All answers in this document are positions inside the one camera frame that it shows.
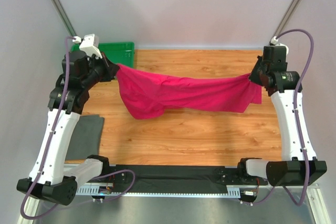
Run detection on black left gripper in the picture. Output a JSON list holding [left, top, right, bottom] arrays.
[[82, 50, 119, 88]]

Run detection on magenta t shirt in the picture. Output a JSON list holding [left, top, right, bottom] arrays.
[[116, 65, 262, 120]]

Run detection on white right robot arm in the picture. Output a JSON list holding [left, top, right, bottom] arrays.
[[236, 45, 327, 187]]

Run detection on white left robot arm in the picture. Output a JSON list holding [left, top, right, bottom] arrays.
[[16, 50, 119, 206]]

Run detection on green plastic tray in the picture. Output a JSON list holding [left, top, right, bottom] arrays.
[[70, 41, 135, 69]]

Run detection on folded grey t shirt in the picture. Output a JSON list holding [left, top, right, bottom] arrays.
[[65, 115, 104, 161]]

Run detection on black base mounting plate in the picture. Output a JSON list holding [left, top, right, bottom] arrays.
[[80, 165, 269, 187]]

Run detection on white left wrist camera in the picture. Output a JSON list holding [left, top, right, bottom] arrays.
[[79, 34, 102, 59]]

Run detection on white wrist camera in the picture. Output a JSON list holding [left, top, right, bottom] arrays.
[[79, 34, 102, 59], [269, 36, 282, 46]]

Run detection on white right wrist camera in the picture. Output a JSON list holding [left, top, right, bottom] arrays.
[[269, 36, 282, 46]]

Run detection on left aluminium corner post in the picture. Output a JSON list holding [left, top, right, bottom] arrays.
[[51, 0, 76, 36]]

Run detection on aluminium corner post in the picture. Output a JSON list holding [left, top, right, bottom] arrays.
[[272, 0, 301, 37], [51, 0, 76, 36]]

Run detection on right aluminium corner post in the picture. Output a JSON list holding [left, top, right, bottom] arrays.
[[272, 0, 301, 37]]

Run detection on aluminium front frame rail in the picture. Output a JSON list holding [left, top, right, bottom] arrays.
[[18, 163, 331, 224]]

